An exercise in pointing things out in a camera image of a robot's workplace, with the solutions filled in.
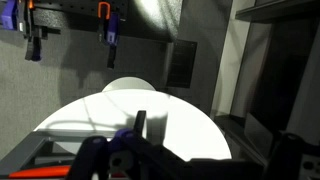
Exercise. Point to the round white table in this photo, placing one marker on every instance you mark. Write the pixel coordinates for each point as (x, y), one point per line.
(178, 125)

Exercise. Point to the black wall vent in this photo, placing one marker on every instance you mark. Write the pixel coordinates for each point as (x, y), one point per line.
(181, 64)

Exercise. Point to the grey toy stove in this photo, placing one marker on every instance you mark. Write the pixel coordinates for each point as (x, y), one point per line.
(131, 156)

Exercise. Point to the blue black clamp left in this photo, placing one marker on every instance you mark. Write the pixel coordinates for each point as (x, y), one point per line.
(18, 15)

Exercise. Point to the orange blue clamp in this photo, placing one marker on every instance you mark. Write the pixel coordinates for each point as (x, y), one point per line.
(108, 30)

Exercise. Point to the black pegboard panel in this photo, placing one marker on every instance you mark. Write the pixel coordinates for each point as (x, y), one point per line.
(97, 8)

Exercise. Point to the dark shelf unit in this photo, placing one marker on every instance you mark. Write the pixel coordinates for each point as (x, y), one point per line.
(268, 82)

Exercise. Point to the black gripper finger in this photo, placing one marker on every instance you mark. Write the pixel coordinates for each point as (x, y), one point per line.
(293, 159)

